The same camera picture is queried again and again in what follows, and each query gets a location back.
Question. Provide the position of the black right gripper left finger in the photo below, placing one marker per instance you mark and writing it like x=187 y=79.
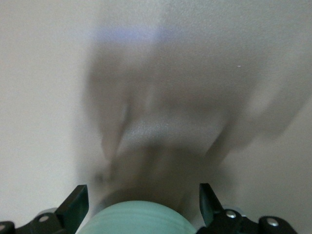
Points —
x=70 y=210

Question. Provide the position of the brown table cloth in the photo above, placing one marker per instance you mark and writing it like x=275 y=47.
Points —
x=36 y=97

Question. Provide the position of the light green bowl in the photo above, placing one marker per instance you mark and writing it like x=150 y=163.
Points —
x=136 y=219

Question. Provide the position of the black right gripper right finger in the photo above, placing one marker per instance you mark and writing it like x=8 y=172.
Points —
x=212 y=210

